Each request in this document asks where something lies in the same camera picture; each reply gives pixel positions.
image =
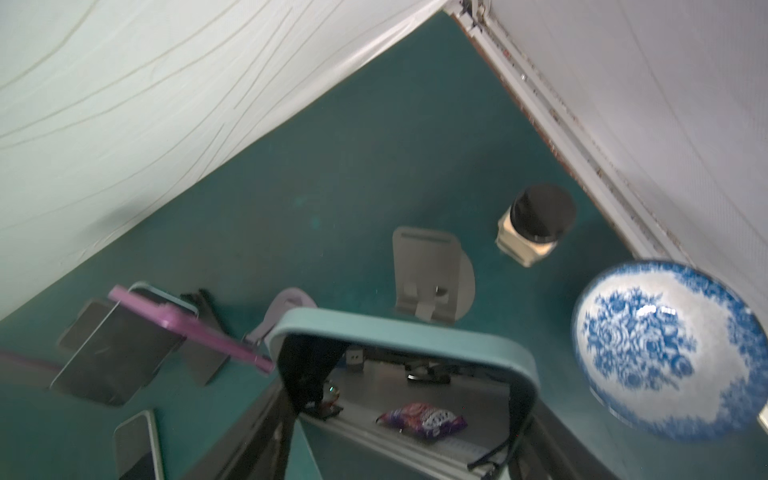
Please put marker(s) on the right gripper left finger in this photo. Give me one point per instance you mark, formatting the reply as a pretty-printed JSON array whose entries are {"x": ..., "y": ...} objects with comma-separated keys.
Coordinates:
[{"x": 257, "y": 445}]

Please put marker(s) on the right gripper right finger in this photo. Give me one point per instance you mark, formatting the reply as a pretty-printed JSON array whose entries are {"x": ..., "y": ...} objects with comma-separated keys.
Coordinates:
[{"x": 544, "y": 448}]

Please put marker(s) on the phone silver edge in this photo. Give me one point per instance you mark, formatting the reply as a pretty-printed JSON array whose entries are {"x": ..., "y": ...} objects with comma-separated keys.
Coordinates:
[{"x": 137, "y": 448}]

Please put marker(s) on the right round grey stand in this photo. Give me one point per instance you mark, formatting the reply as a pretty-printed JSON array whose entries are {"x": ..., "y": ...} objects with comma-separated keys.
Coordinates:
[{"x": 286, "y": 300}]

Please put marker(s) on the far right dark stand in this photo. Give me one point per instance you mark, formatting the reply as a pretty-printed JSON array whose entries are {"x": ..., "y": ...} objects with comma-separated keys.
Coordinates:
[{"x": 434, "y": 277}]

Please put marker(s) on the blue white ceramic bowl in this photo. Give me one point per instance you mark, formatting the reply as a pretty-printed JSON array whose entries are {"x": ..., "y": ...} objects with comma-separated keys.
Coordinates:
[{"x": 671, "y": 351}]

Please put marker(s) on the small beige bottle black cap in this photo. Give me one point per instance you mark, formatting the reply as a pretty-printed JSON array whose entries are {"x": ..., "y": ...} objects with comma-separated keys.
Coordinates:
[{"x": 534, "y": 224}]

